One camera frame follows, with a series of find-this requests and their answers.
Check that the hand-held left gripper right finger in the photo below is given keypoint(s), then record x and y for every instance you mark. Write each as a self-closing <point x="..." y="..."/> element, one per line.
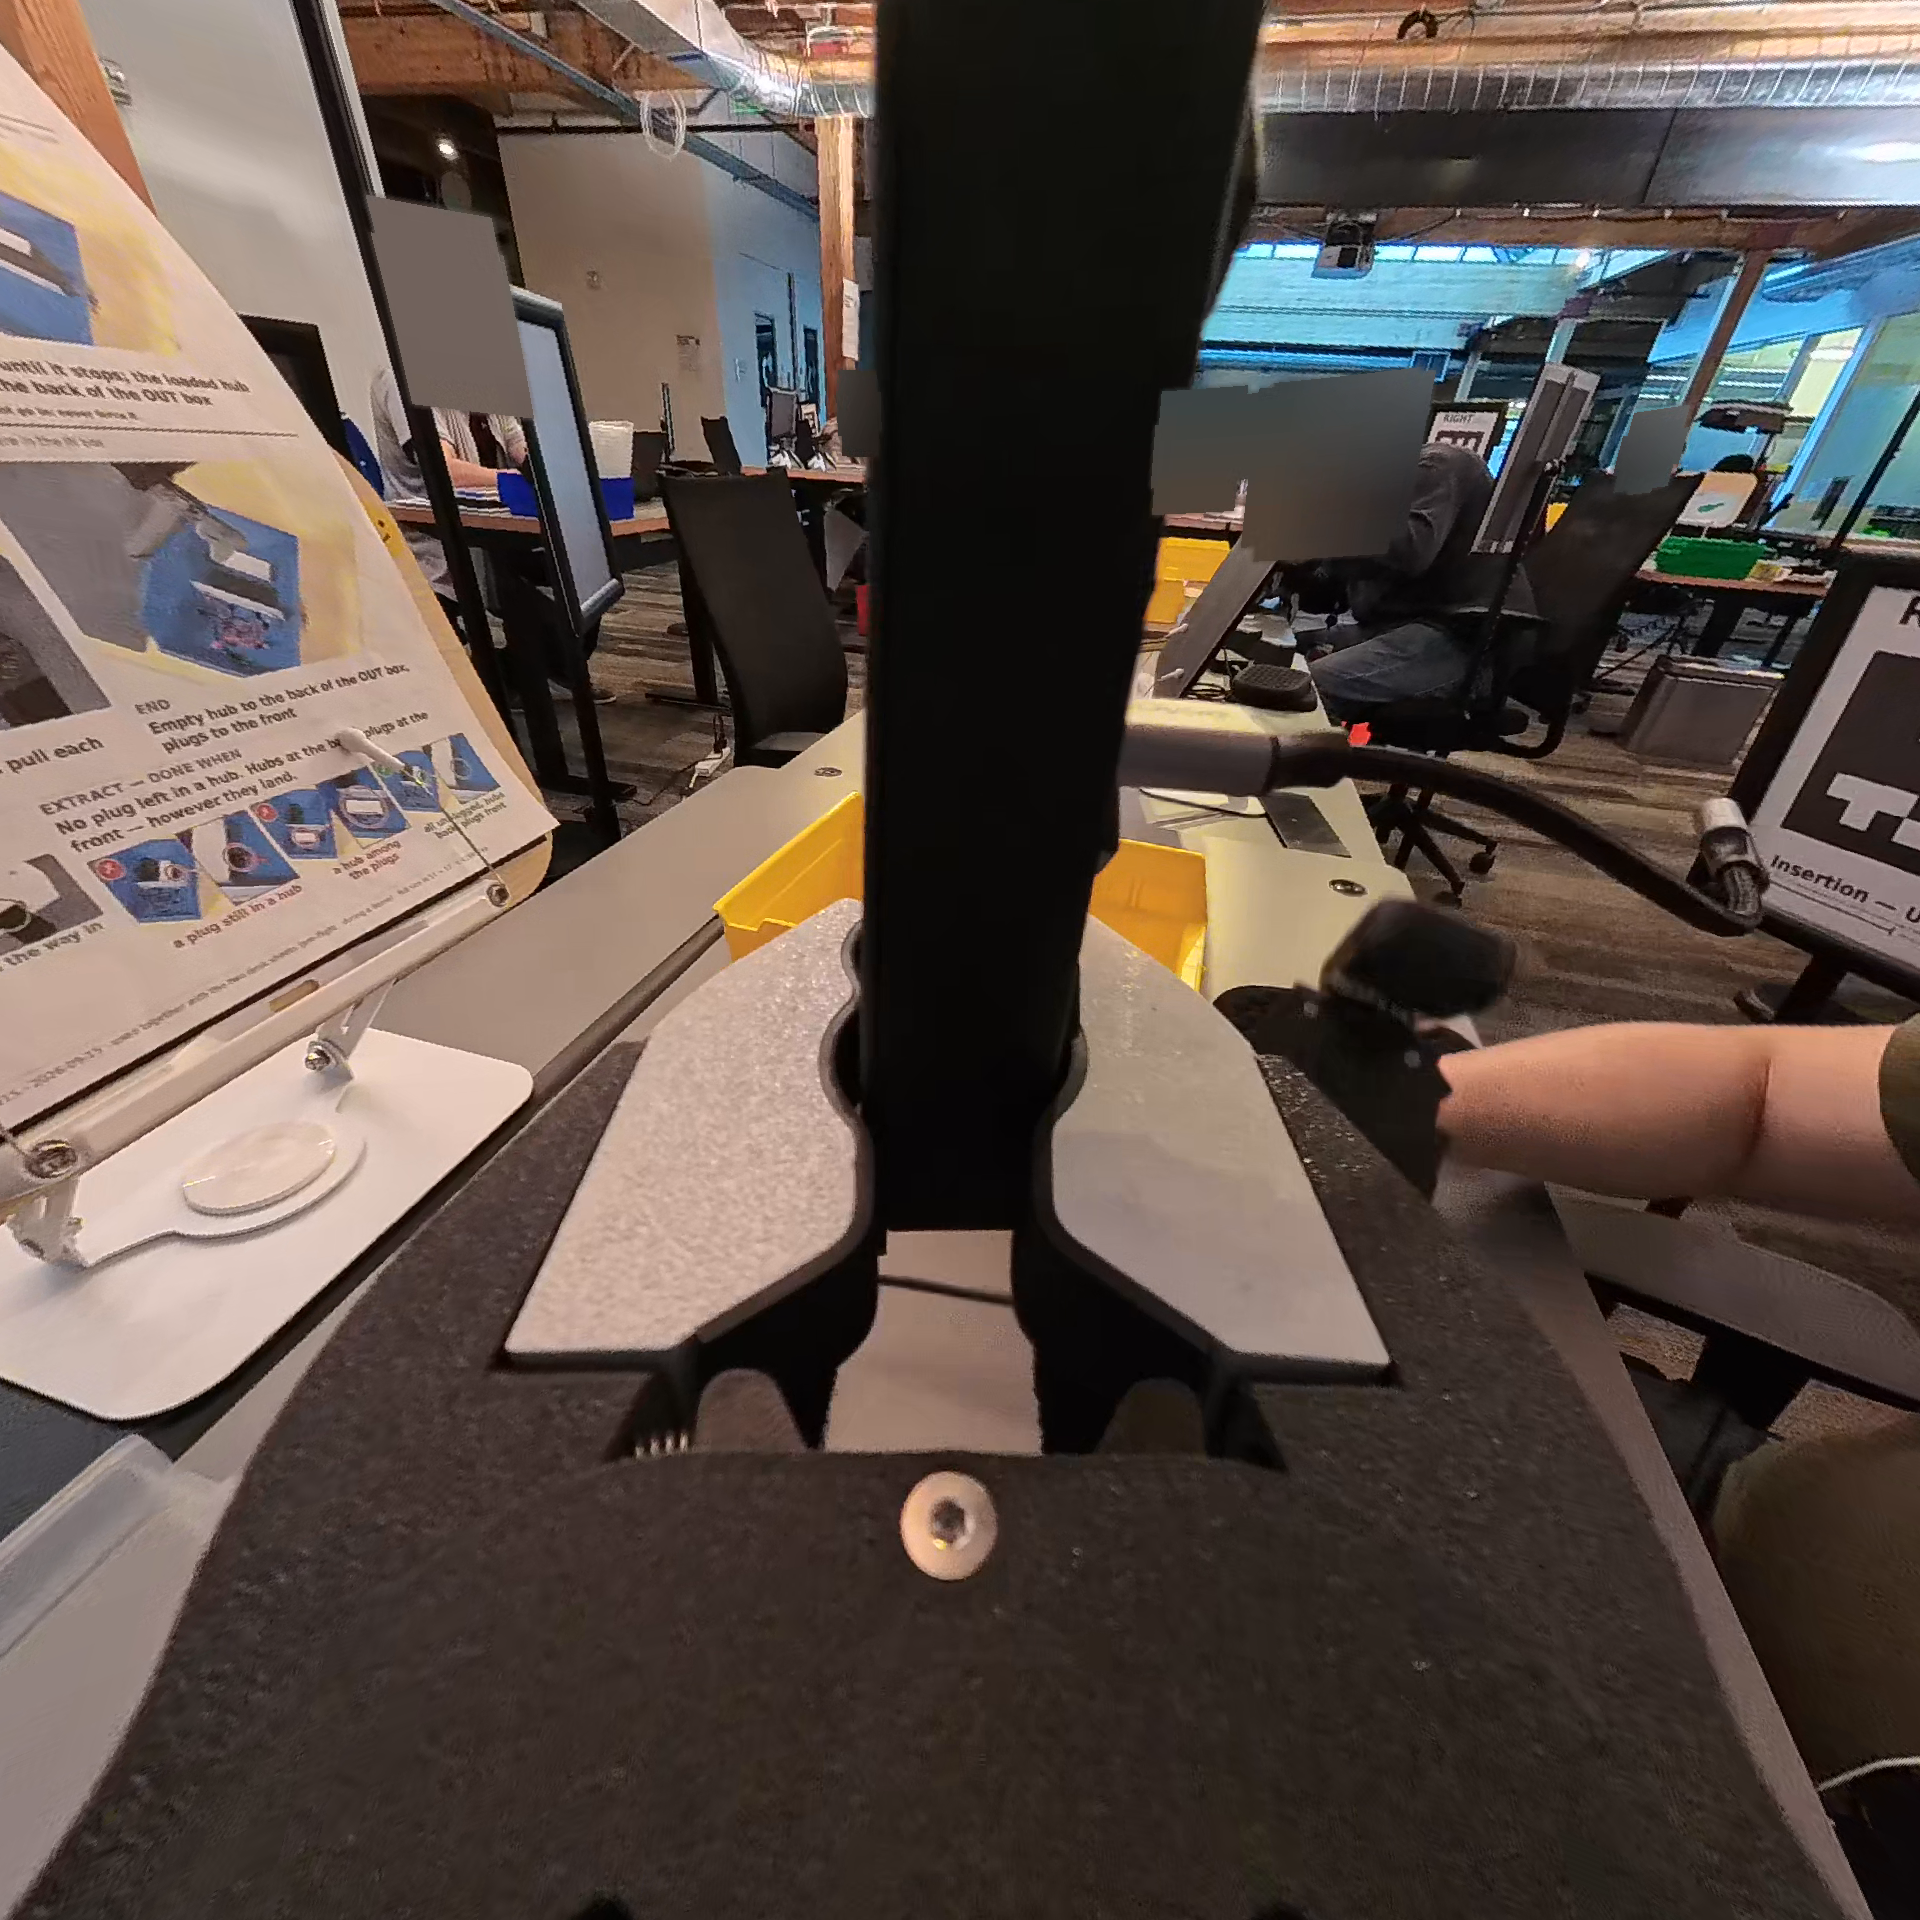
<point x="1201" y="1171"/>

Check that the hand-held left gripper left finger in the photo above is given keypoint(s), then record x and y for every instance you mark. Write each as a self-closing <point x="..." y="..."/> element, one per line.
<point x="704" y="1171"/>

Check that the yellow plastic bin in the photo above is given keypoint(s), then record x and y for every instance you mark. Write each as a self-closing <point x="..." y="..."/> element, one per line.
<point x="779" y="886"/>

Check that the long black usb hub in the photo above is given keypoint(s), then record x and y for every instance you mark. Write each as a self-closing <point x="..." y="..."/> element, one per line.
<point x="1019" y="599"/>

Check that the clear plastic bin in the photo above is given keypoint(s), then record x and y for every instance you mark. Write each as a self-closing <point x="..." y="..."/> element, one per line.
<point x="89" y="1516"/>

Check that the person's right forearm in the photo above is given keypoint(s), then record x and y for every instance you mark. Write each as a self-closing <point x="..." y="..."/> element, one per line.
<point x="1650" y="1103"/>

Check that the dark flat desk plate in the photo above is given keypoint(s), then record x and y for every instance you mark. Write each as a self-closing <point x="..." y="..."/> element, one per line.
<point x="1306" y="821"/>

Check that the white stand base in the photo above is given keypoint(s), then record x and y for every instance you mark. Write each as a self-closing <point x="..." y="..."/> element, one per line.
<point x="375" y="1201"/>

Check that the wooden sheet board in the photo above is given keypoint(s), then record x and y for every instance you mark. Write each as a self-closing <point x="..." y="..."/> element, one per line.
<point x="524" y="863"/>

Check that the grey metal bin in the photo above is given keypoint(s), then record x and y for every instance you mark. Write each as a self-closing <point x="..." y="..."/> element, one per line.
<point x="1703" y="705"/>

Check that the black tilted board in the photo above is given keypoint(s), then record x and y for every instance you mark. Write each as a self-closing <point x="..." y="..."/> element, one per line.
<point x="1223" y="622"/>

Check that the person's olive shirt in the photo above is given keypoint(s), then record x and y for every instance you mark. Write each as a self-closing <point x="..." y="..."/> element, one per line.
<point x="1905" y="1095"/>

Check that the black office chair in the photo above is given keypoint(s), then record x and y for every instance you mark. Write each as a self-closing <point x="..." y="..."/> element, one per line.
<point x="751" y="599"/>
<point x="1588" y="599"/>

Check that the black and white marker sign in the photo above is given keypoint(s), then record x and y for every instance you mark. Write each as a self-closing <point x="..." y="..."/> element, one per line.
<point x="1845" y="811"/>

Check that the small yellow bin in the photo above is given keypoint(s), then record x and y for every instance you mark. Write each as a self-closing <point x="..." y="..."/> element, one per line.
<point x="1193" y="563"/>

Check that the green storage bin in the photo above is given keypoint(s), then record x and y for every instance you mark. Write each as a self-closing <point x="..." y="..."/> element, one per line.
<point x="1709" y="558"/>

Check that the brown wooden desk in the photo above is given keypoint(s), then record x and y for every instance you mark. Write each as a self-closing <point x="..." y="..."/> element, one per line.
<point x="645" y="518"/>

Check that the tall black display board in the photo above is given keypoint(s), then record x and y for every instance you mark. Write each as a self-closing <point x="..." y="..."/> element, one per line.
<point x="1552" y="436"/>

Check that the printed instruction sheet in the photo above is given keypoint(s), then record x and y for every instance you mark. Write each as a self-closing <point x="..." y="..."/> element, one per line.
<point x="224" y="676"/>

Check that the person's olive pants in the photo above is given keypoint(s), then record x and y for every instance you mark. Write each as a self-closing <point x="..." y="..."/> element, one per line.
<point x="1829" y="1621"/>

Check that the blue storage bin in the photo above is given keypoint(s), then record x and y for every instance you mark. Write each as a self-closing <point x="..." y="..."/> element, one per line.
<point x="516" y="492"/>

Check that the ceiling projector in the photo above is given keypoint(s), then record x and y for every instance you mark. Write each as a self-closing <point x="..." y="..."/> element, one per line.
<point x="1346" y="245"/>

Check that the wooden post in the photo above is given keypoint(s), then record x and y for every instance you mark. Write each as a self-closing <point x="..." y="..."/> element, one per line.
<point x="835" y="241"/>
<point x="59" y="76"/>

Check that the silver air duct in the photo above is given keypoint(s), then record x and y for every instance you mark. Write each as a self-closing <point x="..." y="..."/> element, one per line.
<point x="1576" y="67"/>
<point x="720" y="61"/>

